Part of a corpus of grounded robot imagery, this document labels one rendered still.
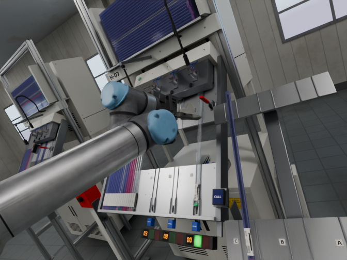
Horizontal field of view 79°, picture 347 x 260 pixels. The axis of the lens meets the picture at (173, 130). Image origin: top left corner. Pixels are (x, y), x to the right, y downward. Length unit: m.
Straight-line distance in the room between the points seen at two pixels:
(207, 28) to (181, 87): 0.28
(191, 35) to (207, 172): 0.63
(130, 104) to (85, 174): 0.26
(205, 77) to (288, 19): 3.23
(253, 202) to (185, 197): 0.38
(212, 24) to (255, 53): 3.09
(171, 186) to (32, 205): 0.64
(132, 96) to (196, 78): 0.45
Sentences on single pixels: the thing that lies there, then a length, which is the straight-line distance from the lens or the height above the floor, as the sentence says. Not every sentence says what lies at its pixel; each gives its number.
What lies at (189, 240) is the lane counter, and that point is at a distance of 0.85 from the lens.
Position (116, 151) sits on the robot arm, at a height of 1.12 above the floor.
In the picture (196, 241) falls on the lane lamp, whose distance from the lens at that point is 0.83.
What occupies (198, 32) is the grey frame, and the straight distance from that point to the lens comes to 1.06.
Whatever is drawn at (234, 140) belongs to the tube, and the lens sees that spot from 0.67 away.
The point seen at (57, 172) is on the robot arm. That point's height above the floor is 1.14.
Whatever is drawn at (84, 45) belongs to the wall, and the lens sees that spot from 5.53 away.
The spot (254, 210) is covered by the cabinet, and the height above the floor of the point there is 0.49.
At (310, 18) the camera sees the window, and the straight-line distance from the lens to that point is 4.13.
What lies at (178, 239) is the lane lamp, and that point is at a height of 0.66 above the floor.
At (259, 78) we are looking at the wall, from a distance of 4.14.
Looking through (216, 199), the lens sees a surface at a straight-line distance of 0.74.
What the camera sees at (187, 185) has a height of 0.80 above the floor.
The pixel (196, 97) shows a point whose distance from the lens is 1.00.
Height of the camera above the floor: 1.20
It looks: 13 degrees down
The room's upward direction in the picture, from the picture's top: 23 degrees counter-clockwise
